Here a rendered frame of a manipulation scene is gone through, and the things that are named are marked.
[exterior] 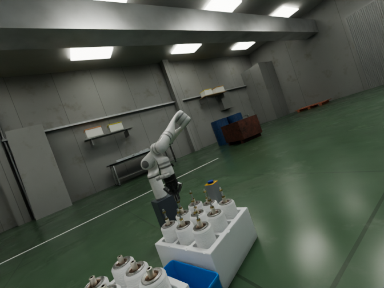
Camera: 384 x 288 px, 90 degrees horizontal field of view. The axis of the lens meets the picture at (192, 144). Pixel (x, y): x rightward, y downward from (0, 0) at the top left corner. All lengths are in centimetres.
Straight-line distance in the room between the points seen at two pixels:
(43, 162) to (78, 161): 101
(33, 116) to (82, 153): 176
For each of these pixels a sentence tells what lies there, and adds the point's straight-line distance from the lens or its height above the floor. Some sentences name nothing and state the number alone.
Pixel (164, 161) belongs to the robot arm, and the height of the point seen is 58.
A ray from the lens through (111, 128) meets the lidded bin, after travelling 706.
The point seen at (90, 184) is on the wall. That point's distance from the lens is 746.
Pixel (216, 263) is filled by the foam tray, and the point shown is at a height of 13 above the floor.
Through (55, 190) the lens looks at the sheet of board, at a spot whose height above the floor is 56.
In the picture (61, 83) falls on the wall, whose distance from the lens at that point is 815.
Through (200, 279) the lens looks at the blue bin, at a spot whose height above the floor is 7.
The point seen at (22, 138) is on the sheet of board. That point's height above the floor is 230.
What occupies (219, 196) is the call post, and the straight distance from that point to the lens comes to 136.
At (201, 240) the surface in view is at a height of 21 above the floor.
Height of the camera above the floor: 65
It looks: 2 degrees down
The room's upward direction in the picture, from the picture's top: 20 degrees counter-clockwise
